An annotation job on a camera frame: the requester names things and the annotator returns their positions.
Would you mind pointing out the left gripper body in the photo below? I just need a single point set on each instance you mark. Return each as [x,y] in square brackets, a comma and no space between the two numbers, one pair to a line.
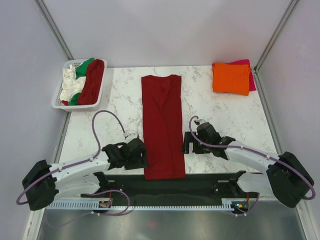
[136,162]

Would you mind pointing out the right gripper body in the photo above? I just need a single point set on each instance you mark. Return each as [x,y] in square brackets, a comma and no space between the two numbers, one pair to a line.
[204,149]

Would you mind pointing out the dark red t-shirt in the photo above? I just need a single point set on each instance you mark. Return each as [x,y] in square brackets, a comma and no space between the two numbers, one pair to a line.
[162,124]

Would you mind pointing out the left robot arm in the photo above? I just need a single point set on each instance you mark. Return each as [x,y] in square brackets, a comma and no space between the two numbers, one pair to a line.
[83,177]

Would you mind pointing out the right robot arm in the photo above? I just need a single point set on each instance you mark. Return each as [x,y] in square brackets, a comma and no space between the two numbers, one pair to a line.
[263,162]

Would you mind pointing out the folded orange t-shirt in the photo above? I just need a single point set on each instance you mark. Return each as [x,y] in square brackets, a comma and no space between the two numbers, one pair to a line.
[231,78]

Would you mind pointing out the dark red shirt in basket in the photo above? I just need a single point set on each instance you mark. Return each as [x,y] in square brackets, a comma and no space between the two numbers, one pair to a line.
[91,89]

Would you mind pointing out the folded pink t-shirt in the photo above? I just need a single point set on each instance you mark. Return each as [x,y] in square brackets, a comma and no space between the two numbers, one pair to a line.
[251,75]

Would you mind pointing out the white plastic basket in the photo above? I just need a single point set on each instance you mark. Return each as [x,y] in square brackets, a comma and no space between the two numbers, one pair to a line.
[63,105]

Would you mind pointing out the white t-shirt in basket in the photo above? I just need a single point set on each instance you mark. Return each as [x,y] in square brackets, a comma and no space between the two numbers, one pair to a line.
[69,84]

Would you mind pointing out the green t-shirt in basket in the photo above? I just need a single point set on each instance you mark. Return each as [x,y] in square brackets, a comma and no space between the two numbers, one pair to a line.
[81,72]

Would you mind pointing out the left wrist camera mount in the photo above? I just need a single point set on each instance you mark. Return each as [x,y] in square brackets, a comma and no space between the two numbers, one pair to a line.
[130,136]

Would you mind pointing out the aluminium front rail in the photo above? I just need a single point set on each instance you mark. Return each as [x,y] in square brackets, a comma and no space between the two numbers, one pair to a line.
[287,189]

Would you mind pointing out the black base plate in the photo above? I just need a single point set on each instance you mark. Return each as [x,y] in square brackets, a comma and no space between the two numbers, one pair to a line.
[122,190]

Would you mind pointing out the white slotted cable duct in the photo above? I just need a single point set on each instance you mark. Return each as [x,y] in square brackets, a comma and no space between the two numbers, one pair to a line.
[98,205]

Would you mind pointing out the right aluminium frame post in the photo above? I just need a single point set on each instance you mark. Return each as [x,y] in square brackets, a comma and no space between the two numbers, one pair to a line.
[276,33]

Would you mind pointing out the aluminium frame post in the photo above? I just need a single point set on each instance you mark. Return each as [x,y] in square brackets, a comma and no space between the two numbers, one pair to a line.
[276,33]
[44,10]

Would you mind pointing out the left aluminium frame post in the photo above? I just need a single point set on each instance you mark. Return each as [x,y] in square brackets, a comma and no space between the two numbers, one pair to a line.
[44,10]

